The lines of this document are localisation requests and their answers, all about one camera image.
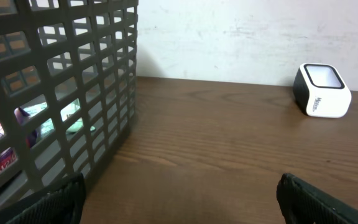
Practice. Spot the white barcode scanner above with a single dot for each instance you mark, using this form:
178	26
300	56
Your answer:
320	91

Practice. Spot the dark grey plastic basket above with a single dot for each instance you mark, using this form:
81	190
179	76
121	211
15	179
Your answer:
77	60

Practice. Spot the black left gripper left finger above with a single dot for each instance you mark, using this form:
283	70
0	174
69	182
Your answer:
59	202

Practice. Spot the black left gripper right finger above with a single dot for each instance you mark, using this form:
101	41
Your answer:
301	202

